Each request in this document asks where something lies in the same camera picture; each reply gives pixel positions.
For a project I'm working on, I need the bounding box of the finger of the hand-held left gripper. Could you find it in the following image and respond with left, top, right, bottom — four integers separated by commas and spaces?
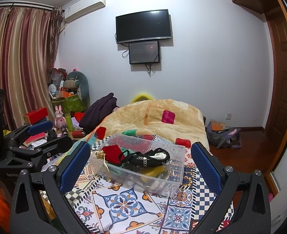
8, 130, 74, 169
8, 121, 54, 142

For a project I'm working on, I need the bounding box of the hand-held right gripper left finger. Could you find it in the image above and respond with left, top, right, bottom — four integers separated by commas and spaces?
9, 141, 102, 234

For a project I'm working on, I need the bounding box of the pile of bagged clutter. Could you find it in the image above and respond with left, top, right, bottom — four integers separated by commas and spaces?
49, 67, 68, 98

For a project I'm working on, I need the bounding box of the grey green plush toy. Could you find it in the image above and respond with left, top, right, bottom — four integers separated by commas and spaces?
63, 71, 90, 101

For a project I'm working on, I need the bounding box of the green cardboard box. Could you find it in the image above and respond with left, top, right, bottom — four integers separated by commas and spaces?
51, 95, 88, 114

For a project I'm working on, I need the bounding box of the green bottle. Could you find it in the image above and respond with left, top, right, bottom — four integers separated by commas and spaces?
65, 113, 74, 131

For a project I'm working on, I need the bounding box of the dark purple clothing pile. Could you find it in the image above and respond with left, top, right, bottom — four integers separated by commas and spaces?
79, 93, 119, 134

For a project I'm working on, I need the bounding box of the small black wall monitor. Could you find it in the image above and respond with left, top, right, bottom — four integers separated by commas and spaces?
129, 41, 161, 64

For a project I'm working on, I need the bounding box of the clear plastic box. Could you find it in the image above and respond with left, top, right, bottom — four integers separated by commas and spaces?
90, 133, 186, 197

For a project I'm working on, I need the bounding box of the pile of papers and packets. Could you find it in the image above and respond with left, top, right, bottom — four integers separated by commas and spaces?
19, 132, 73, 166

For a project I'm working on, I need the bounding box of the brown wooden door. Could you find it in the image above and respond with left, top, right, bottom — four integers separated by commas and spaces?
265, 7, 287, 149

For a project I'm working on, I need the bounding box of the curtain rod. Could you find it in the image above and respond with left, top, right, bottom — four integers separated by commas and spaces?
0, 1, 55, 11

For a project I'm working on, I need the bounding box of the red pouch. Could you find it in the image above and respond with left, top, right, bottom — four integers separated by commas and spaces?
102, 145, 122, 164

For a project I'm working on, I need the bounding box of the yellow cloth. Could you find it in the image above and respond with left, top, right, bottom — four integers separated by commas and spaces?
143, 167, 169, 177

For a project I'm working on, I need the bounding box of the yellow fleece blanket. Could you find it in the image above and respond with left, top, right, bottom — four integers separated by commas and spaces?
79, 99, 209, 152

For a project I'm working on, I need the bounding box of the yellow round cushion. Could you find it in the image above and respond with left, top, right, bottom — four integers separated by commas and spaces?
131, 92, 154, 103

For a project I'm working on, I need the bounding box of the red box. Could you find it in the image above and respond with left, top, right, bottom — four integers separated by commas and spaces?
24, 107, 49, 125

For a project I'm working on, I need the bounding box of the white air conditioner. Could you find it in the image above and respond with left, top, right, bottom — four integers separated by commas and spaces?
62, 0, 106, 21

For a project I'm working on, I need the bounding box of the pink rabbit figure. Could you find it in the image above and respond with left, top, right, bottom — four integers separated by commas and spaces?
54, 105, 66, 129

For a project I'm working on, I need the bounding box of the orange notebook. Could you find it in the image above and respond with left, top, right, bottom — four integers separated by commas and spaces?
210, 119, 228, 132

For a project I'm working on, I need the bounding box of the gold cord ornament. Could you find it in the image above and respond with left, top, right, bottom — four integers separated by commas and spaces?
95, 151, 111, 176

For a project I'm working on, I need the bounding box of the grey purple backpack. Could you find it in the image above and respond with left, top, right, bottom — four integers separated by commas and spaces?
206, 122, 242, 149

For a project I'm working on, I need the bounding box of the striped brown curtain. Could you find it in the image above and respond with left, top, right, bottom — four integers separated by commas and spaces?
0, 5, 64, 132

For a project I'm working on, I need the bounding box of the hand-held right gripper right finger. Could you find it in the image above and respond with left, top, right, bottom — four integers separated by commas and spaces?
191, 141, 272, 234

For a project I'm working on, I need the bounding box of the patterned bedsheet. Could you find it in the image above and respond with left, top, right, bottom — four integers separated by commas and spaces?
40, 134, 234, 234

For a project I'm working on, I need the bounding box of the black wall television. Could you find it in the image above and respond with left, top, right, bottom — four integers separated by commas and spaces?
116, 9, 171, 44

